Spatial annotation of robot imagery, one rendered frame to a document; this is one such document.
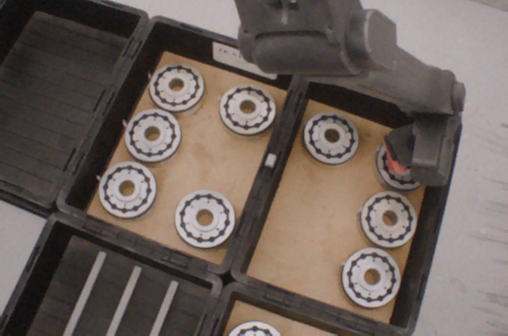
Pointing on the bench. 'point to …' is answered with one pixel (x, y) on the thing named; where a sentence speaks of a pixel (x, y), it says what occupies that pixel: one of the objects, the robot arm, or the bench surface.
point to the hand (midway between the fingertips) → (406, 160)
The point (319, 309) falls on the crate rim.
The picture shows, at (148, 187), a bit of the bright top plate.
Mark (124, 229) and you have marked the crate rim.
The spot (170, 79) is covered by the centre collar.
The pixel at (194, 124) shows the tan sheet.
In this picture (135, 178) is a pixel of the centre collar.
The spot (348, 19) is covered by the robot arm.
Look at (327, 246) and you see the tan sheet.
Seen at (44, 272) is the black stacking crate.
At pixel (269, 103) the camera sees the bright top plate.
